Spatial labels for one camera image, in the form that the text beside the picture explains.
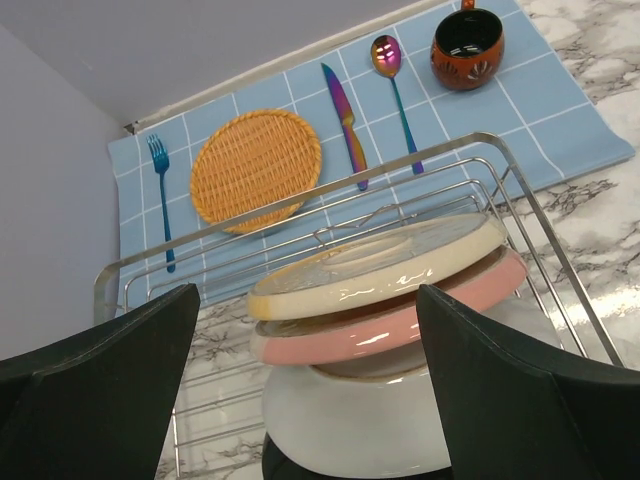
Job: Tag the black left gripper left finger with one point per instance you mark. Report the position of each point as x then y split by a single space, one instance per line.
97 405

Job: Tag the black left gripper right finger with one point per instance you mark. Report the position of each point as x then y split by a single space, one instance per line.
514 407

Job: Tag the cream and yellow plate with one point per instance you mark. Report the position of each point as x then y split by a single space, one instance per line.
377 268

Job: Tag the cream and pink plate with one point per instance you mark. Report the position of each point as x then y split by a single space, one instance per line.
386 325

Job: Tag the white ceramic plate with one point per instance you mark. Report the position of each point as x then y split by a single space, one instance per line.
371 418

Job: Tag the blue metal fork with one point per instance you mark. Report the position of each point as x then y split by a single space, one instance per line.
161 163

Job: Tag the woven wicker round trivet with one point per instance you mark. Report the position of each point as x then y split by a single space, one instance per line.
256 159

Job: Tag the blue checked placemat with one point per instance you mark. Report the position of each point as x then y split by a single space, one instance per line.
533 95

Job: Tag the iridescent rainbow knife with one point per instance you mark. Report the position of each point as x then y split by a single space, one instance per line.
346 118

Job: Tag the orange and black mug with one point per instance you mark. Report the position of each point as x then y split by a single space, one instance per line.
468 47

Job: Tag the iridescent rainbow spoon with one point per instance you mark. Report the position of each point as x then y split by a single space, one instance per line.
386 58

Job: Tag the steel wire dish rack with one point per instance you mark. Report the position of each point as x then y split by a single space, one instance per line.
216 430

